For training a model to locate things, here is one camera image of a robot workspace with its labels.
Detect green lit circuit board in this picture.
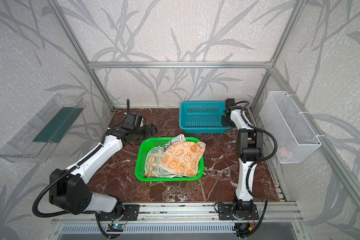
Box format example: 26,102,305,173
107,224,125,233

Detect green plastic basket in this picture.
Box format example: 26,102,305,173
135,137,204,182

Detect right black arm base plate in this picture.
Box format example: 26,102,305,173
214,203,260,221

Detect right wired connector board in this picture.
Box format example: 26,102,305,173
233,223,255,234

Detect blue bunny towel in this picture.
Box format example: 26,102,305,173
145,134,186,178

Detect orange bunny towel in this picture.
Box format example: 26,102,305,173
158,141,206,177

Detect clear plastic wall shelf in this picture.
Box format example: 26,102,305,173
0,94,86,163

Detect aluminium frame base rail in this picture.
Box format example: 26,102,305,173
41,201,313,240

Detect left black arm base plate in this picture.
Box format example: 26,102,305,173
98,204,140,221

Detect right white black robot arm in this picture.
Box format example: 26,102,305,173
222,99,278,218

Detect teal plastic basket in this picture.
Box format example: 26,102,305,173
179,101,231,134

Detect pink item in wire basket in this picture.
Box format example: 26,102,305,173
277,147,293,159

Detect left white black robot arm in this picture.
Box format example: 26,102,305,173
32,113,158,218

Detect white wire mesh basket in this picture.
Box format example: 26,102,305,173
259,91,322,164

